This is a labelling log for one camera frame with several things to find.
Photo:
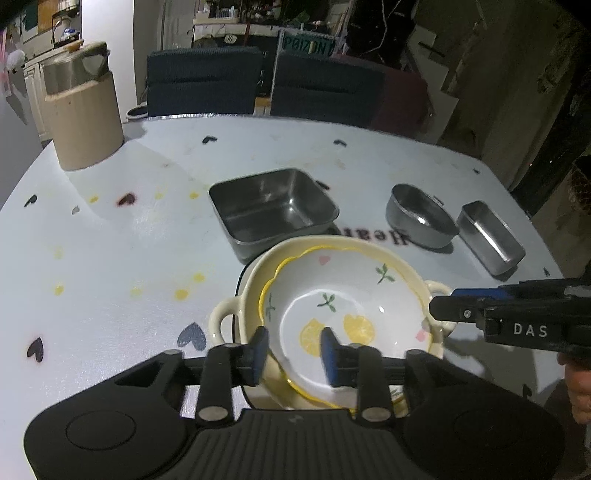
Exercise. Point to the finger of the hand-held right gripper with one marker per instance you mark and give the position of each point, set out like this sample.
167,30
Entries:
457,310
508,290

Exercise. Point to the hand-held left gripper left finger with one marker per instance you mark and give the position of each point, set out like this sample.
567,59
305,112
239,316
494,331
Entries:
258,357

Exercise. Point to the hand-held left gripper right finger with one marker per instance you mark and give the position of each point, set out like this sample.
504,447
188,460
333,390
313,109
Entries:
329,357

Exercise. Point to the small rectangular steel container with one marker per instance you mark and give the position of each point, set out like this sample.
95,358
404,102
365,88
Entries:
489,235

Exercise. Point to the white floral bowl yellow rim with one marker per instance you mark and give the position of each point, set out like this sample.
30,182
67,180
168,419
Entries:
351,295

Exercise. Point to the round steel bowl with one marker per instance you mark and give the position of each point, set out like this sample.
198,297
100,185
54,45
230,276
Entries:
420,217

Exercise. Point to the square steel container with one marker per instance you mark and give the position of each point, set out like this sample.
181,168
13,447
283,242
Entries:
272,203

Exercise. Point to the person's right hand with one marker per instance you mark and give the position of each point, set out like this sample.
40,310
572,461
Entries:
577,392

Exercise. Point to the white heart print tablecloth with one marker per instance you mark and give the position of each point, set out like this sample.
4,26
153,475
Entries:
138,240

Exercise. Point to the maroon chair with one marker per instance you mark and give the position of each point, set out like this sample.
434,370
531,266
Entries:
406,106

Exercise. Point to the dark blue chair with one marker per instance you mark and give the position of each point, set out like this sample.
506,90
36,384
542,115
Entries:
323,92
203,83

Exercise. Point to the beige and steel kettle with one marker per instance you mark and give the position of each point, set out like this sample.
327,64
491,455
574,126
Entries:
83,124

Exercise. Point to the teal sign plate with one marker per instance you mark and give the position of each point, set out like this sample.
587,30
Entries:
307,44

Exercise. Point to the white kitchen cabinet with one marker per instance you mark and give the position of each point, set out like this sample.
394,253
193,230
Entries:
37,92

